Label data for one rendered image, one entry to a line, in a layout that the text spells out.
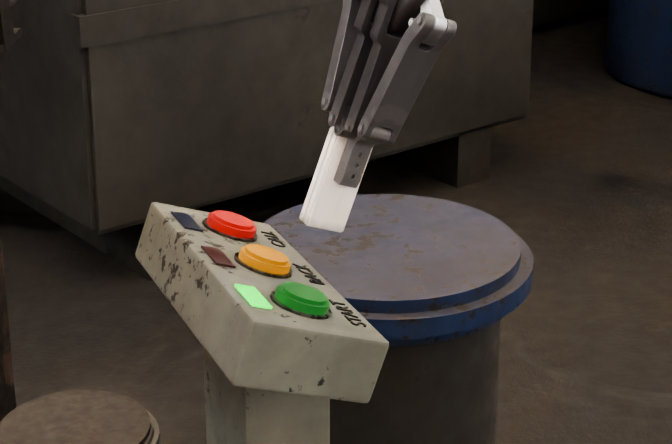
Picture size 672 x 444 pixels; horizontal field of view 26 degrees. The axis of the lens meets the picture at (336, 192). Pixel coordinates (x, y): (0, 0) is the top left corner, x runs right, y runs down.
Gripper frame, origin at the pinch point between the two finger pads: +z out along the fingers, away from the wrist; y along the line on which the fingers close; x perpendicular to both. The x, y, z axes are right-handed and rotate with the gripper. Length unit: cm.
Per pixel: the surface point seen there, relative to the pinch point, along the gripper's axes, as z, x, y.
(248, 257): 8.8, -1.3, -6.5
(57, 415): 22.9, -12.4, -5.3
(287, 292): 8.5, -1.1, 0.7
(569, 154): 22, 141, -162
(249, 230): 8.8, 1.4, -13.3
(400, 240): 15, 34, -43
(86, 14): 15, 21, -132
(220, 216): 8.5, -0.8, -14.6
